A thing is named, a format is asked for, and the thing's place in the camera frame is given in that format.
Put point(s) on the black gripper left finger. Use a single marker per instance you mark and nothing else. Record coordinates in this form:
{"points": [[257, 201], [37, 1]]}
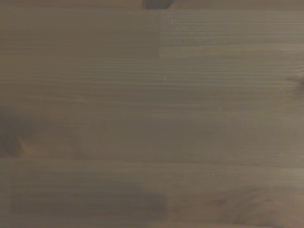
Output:
{"points": [[150, 3]]}

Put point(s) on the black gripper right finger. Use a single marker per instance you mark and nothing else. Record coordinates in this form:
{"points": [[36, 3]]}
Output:
{"points": [[164, 3]]}

